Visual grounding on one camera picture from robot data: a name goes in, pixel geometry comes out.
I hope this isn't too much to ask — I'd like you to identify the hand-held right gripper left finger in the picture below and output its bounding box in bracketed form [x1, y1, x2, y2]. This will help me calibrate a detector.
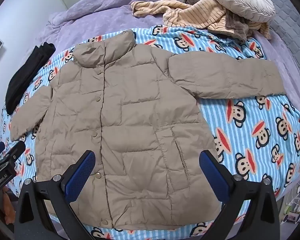
[15, 150, 96, 240]

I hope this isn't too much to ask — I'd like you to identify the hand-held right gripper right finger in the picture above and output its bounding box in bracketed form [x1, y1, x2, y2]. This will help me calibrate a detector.
[199, 150, 286, 240]

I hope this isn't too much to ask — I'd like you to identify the beige puffer jacket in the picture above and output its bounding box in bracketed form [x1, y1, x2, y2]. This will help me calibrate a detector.
[10, 29, 285, 231]

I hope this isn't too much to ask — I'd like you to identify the person's left hand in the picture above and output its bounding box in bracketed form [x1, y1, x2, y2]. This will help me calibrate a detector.
[0, 192, 16, 221]

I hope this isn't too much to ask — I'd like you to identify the monkey print striped blanket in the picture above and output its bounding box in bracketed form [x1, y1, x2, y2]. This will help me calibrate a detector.
[0, 25, 300, 240]

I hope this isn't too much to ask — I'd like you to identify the black folded cloth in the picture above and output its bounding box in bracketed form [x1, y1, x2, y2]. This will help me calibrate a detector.
[5, 42, 56, 113]

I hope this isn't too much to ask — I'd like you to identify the brown fleece garment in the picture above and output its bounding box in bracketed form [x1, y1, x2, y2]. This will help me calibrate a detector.
[182, 0, 253, 43]

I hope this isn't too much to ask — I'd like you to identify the purple bedspread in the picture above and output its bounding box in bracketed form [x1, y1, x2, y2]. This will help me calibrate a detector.
[35, 0, 300, 120]

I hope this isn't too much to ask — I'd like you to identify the beige striped garment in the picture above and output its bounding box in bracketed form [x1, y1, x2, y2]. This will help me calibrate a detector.
[131, 0, 272, 40]

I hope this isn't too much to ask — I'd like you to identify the grey padded headboard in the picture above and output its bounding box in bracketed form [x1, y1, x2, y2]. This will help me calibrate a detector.
[271, 0, 300, 95]

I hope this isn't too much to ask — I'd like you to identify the white cable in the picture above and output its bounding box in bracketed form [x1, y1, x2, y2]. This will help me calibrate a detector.
[284, 182, 300, 213]

